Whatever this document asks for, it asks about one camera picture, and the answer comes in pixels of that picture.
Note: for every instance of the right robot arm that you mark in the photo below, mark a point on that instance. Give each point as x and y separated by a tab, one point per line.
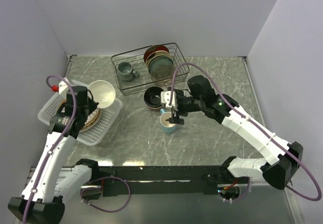
279	161

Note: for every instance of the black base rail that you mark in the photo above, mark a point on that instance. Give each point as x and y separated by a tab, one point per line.
118	180

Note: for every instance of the black wire dish rack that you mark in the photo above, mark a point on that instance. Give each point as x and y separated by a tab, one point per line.
137	70

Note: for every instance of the teal plate in rack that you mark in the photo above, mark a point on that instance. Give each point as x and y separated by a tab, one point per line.
159	62

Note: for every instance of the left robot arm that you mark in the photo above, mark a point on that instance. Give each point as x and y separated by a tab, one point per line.
44	198

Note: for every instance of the white plastic bin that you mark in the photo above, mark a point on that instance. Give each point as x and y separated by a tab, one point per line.
95	134

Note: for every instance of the black brown bowl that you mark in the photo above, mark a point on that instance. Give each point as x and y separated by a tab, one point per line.
152	95

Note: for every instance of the white bottom plate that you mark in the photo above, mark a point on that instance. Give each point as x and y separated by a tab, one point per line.
91	120

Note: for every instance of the grey green mug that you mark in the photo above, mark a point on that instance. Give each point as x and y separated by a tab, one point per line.
126	72

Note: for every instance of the clear pink glass plate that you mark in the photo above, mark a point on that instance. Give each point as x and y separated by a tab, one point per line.
162	73

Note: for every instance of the cream plate in rack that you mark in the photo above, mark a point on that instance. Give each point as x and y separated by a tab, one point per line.
155	55

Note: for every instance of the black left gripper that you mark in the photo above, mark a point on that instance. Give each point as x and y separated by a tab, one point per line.
93	105

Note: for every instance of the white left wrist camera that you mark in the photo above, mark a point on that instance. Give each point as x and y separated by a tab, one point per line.
62	88

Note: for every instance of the white top bowl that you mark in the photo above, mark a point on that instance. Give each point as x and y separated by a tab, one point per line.
103	93

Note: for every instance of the red plate in rack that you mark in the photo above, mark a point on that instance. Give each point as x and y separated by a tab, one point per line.
150	52

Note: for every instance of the light blue mug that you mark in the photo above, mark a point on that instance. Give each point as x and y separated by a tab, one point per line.
166	126

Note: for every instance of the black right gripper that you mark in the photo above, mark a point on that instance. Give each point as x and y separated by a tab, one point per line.
176	119

